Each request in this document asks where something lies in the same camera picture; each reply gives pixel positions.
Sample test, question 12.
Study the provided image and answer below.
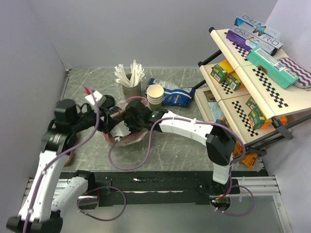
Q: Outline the purple wavy striped pouch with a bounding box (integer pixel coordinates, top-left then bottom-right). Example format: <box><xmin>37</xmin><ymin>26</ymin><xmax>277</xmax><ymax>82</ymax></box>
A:
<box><xmin>278</xmin><ymin>57</ymin><xmax>311</xmax><ymax>90</ymax></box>

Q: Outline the stack of green paper cups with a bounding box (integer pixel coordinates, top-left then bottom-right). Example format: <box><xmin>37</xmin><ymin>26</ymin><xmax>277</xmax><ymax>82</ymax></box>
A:
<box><xmin>147</xmin><ymin>84</ymin><xmax>164</xmax><ymax>110</ymax></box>

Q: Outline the cardboard cup carrier tray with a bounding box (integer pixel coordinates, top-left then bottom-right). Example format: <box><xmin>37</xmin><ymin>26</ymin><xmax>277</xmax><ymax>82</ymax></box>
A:
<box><xmin>64</xmin><ymin>151</ymin><xmax>75</xmax><ymax>167</ymax></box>

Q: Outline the aluminium rail frame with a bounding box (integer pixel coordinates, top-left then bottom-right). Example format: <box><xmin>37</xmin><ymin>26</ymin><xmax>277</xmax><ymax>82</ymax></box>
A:
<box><xmin>12</xmin><ymin>175</ymin><xmax>292</xmax><ymax>233</ymax></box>

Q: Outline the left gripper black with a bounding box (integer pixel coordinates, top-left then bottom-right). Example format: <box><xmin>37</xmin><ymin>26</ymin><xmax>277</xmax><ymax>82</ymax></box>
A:
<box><xmin>70</xmin><ymin>104</ymin><xmax>120</xmax><ymax>133</ymax></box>

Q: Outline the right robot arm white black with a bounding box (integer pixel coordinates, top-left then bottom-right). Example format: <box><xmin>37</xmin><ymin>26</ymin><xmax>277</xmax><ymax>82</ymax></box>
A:
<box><xmin>125</xmin><ymin>100</ymin><xmax>237</xmax><ymax>193</ymax></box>

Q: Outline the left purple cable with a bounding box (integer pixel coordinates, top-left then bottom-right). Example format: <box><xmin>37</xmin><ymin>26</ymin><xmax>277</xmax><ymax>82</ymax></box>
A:
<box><xmin>21</xmin><ymin>85</ymin><xmax>127</xmax><ymax>233</ymax></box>

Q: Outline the blue chips bag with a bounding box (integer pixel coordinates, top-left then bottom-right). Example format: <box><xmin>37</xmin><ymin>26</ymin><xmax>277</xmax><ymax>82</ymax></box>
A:
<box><xmin>145</xmin><ymin>78</ymin><xmax>195</xmax><ymax>107</ymax></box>

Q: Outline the stack of black lids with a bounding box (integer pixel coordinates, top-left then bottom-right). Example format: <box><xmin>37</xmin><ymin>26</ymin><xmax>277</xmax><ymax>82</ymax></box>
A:
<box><xmin>102</xmin><ymin>95</ymin><xmax>115</xmax><ymax>109</ymax></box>

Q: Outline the purple cable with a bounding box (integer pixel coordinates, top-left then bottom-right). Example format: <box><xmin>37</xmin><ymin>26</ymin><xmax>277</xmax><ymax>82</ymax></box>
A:
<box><xmin>108</xmin><ymin>117</ymin><xmax>256</xmax><ymax>216</ymax></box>
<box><xmin>21</xmin><ymin>85</ymin><xmax>127</xmax><ymax>233</ymax></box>

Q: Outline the green yellow box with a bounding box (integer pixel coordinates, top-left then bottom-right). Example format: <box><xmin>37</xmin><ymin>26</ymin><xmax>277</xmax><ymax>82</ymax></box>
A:
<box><xmin>210</xmin><ymin>60</ymin><xmax>235</xmax><ymax>83</ymax></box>
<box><xmin>225</xmin><ymin>72</ymin><xmax>244</xmax><ymax>91</ymax></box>

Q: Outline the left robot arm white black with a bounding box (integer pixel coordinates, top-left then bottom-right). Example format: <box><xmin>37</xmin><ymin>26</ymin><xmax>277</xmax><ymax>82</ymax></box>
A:
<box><xmin>6</xmin><ymin>99</ymin><xmax>107</xmax><ymax>233</ymax></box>

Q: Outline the teal box with barcode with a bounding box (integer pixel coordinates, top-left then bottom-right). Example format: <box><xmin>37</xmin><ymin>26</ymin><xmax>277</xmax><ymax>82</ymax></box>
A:
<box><xmin>247</xmin><ymin>48</ymin><xmax>299</xmax><ymax>89</ymax></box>

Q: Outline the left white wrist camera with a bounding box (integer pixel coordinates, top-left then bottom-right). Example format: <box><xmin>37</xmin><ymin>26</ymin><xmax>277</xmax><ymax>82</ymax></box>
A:
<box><xmin>85</xmin><ymin>91</ymin><xmax>106</xmax><ymax>108</ymax></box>

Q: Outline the pink paper gift bag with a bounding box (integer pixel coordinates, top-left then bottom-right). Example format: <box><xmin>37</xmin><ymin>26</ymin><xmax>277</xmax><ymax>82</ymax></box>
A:
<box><xmin>103</xmin><ymin>96</ymin><xmax>148</xmax><ymax>146</ymax></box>

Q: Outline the green box lower shelf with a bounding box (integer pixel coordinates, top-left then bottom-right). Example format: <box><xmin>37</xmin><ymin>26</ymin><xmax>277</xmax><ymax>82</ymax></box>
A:
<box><xmin>246</xmin><ymin>97</ymin><xmax>266</xmax><ymax>129</ymax></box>

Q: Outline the beige tiered shelf rack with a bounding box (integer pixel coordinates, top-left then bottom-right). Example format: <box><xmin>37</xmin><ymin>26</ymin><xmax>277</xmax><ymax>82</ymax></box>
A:
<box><xmin>194</xmin><ymin>27</ymin><xmax>311</xmax><ymax>151</ymax></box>

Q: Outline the orange chips bag lower shelf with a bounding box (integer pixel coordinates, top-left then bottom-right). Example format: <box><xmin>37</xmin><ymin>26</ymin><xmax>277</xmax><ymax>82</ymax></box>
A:
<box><xmin>261</xmin><ymin>116</ymin><xmax>287</xmax><ymax>129</ymax></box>

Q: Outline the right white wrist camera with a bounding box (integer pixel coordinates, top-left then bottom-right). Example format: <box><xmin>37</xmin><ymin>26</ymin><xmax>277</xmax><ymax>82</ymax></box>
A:
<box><xmin>110</xmin><ymin>121</ymin><xmax>131</xmax><ymax>143</ymax></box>

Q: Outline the purple toothpaste box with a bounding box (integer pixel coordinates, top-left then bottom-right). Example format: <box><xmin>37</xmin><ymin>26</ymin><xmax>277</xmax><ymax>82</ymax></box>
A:
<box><xmin>226</xmin><ymin>26</ymin><xmax>283</xmax><ymax>56</ymax></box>

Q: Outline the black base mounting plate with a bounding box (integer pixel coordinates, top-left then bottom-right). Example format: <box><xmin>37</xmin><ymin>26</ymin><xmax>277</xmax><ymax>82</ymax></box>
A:
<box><xmin>65</xmin><ymin>170</ymin><xmax>241</xmax><ymax>207</ymax></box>

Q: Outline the green yellow box upper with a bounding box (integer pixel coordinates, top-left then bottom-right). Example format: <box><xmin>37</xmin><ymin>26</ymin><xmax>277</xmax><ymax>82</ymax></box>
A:
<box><xmin>210</xmin><ymin>60</ymin><xmax>235</xmax><ymax>83</ymax></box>

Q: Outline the orange snack packet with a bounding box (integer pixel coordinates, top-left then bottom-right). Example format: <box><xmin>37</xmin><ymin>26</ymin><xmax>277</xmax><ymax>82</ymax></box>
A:
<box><xmin>233</xmin><ymin>142</ymin><xmax>258</xmax><ymax>169</ymax></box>

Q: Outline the blue toothpaste box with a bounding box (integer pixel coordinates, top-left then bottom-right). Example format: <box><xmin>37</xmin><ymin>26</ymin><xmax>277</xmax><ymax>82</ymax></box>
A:
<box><xmin>234</xmin><ymin>14</ymin><xmax>281</xmax><ymax>39</ymax></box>

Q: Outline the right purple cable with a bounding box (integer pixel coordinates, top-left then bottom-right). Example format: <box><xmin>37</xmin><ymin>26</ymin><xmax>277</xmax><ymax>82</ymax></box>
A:
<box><xmin>108</xmin><ymin>117</ymin><xmax>256</xmax><ymax>216</ymax></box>

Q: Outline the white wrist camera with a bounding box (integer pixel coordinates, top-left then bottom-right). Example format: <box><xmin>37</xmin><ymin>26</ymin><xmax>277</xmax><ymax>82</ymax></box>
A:
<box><xmin>85</xmin><ymin>91</ymin><xmax>106</xmax><ymax>108</ymax></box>
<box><xmin>110</xmin><ymin>121</ymin><xmax>131</xmax><ymax>143</ymax></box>

